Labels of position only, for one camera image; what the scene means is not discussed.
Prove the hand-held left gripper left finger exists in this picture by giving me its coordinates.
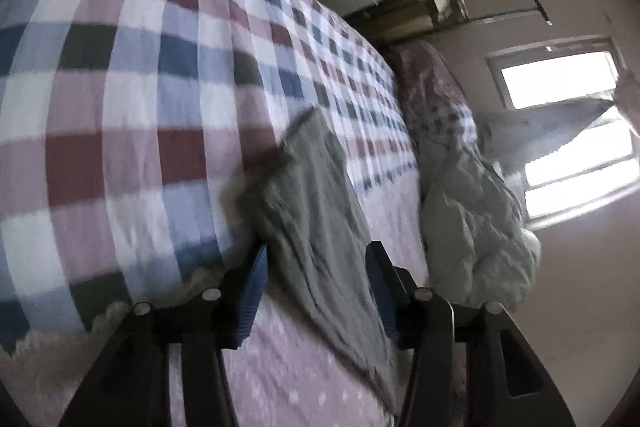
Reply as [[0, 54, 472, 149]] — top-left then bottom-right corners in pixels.
[[57, 243, 271, 427]]

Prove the bed with checkered sheet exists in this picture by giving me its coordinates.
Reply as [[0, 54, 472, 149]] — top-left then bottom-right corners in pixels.
[[0, 0, 431, 427]]

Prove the grey-green garment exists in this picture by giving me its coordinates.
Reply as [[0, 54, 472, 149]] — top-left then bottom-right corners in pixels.
[[235, 106, 416, 413]]

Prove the white curtain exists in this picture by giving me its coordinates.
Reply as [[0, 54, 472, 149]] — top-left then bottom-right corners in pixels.
[[480, 77, 640, 172]]

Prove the floral pillow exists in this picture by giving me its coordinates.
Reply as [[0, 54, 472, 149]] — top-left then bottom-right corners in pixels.
[[385, 39, 476, 142]]

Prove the window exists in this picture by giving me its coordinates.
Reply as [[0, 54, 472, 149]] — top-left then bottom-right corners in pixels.
[[486, 38, 640, 223]]

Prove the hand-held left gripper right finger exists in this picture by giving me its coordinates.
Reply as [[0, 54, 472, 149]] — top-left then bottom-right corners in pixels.
[[365, 241, 573, 427]]

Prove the pale green duvet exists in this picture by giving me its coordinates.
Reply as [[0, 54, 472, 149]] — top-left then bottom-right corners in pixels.
[[420, 127, 543, 308]]

